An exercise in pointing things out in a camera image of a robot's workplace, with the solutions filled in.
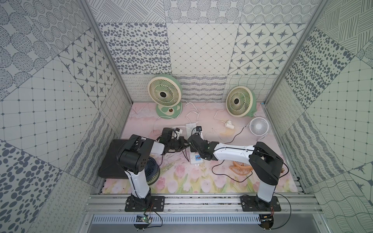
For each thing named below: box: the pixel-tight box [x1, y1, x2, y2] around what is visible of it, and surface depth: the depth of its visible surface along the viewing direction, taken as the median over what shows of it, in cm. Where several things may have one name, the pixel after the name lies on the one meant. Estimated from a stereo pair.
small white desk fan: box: [249, 116, 271, 137], surface depth 97 cm
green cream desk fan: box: [225, 85, 257, 118], surface depth 105 cm
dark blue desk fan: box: [144, 156, 161, 186], surface depth 80 cm
